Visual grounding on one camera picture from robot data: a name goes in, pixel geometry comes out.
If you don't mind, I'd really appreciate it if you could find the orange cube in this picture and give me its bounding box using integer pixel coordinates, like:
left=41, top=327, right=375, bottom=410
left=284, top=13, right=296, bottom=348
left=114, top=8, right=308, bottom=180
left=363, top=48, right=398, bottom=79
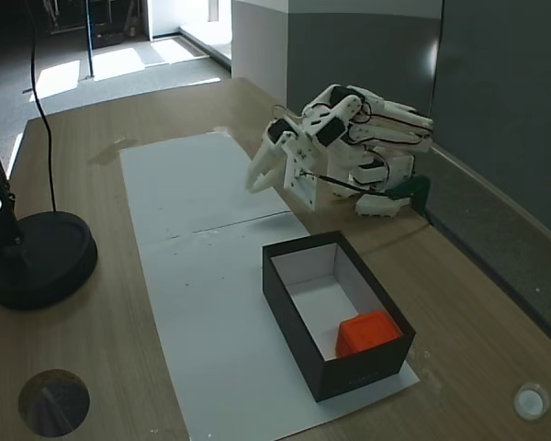
left=334, top=310, right=404, bottom=359

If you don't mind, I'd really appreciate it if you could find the dark brown open box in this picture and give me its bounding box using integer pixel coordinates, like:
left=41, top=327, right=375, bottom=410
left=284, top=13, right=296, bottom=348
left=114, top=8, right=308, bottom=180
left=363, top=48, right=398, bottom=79
left=261, top=230, right=418, bottom=403

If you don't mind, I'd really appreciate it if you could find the white paper sheet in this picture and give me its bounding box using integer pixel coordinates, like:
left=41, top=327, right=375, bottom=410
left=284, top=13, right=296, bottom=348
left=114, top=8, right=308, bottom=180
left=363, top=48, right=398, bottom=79
left=118, top=130, right=293, bottom=240
left=137, top=211, right=422, bottom=441

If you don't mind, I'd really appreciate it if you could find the green table clamp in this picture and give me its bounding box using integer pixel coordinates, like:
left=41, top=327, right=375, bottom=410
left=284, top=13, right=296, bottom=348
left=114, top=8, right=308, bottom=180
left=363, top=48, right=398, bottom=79
left=385, top=176, right=433, bottom=215

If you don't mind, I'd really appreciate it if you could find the blue pole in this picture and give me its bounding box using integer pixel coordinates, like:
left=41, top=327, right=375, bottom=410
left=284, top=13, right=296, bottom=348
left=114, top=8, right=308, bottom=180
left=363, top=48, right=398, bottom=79
left=84, top=0, right=96, bottom=78

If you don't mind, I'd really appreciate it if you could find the black desk lamp stand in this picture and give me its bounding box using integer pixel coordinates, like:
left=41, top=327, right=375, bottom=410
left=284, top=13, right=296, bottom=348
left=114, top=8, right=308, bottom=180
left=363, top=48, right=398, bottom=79
left=0, top=103, right=98, bottom=311

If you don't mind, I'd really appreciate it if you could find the white round cap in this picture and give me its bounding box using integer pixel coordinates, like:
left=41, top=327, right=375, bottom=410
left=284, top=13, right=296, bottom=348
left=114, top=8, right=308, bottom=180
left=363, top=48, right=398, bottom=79
left=512, top=381, right=551, bottom=422

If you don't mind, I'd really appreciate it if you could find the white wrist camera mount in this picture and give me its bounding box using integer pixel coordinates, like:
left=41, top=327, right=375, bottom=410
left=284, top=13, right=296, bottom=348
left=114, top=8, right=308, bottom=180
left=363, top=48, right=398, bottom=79
left=282, top=135, right=320, bottom=212

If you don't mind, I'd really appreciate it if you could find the black lamp cable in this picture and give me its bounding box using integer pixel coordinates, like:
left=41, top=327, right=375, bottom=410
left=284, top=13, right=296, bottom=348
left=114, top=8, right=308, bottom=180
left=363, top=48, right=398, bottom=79
left=27, top=0, right=59, bottom=215

